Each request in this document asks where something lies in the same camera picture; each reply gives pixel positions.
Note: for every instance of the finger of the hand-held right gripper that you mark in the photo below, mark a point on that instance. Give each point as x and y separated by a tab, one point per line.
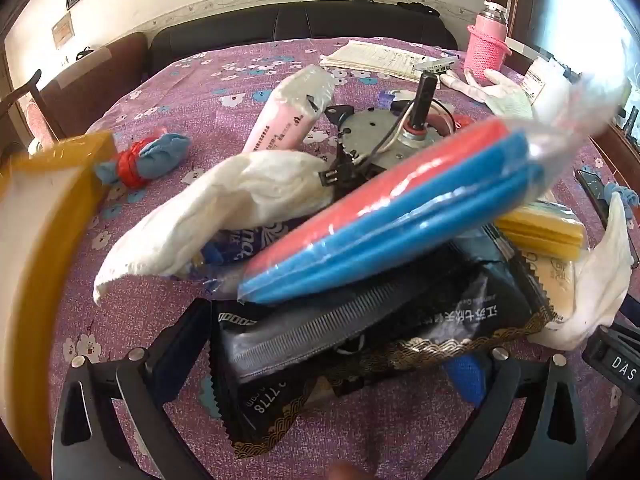
620	360

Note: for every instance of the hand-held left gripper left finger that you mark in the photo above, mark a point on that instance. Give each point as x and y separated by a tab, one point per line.
167	362

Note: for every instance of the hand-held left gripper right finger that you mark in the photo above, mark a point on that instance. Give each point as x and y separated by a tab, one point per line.
465	371

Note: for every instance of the white cloth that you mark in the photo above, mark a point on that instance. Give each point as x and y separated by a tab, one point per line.
225	200
605	270

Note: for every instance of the black snack packet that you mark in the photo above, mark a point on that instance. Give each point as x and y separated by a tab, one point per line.
350	320

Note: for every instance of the blue printed tissue pack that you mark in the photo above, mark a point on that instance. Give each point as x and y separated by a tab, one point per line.
250	247

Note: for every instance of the yellow taped cardboard box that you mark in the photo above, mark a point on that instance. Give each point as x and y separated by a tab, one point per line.
30	260

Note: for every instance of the multicolour sponge pack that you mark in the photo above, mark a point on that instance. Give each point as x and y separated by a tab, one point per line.
400	210

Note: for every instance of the beige packet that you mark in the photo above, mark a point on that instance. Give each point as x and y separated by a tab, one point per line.
555	290

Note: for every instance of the yellow green sponge pack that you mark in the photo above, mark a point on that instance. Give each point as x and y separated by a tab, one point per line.
540	235

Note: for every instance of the dark flat device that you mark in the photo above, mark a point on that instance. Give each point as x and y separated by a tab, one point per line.
592	190

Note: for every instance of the blue cloth with red band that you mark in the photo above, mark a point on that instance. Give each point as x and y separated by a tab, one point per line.
145	160

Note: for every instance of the metal electric motor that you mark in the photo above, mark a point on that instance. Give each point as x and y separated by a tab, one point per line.
370	135

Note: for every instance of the white glove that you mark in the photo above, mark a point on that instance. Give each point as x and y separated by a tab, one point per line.
500	92

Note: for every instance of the brown sofa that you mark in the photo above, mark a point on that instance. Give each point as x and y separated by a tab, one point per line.
95	75

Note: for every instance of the dark wooden chair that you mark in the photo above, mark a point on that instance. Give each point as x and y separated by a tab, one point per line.
30	95

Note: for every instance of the stack of printed papers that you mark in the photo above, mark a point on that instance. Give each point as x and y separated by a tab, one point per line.
380	57

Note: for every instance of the pink bottle with knit sleeve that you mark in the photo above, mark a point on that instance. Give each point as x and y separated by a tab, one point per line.
485	40

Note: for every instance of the black leather sofa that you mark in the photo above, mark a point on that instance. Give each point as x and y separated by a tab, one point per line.
300	25

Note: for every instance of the small wall plaque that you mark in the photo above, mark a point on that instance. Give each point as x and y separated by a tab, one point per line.
62	30

